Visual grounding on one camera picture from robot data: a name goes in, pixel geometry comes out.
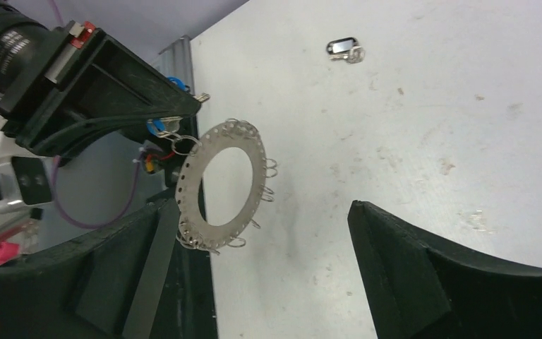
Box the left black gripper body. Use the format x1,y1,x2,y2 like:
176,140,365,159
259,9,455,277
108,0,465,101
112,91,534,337
0,1,98,136

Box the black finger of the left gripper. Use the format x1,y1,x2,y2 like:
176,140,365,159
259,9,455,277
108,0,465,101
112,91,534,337
14,29,174,159

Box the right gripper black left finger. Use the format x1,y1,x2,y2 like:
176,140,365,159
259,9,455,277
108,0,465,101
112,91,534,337
0,200,218,338

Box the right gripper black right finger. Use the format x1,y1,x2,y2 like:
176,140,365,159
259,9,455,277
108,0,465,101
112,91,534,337
347,201,542,338

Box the blue tagged key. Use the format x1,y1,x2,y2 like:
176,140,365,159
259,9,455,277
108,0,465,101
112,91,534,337
146,76,210,138

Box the large silver metal keyring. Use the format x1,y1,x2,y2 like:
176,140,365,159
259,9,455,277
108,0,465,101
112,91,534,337
174,119,278,254

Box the black tagged silver key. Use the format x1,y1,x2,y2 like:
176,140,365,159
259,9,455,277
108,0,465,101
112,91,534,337
325,37,366,64

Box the front aluminium frame rail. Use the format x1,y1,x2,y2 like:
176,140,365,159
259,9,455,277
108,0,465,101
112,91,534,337
150,35,195,94

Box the red yellow base connector wires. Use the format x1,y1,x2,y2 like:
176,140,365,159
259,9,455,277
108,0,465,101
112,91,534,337
133,145,179,175

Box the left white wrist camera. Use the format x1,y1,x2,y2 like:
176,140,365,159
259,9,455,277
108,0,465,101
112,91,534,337
0,131,53,214

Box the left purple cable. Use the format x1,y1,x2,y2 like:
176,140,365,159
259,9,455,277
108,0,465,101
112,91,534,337
0,0,143,231

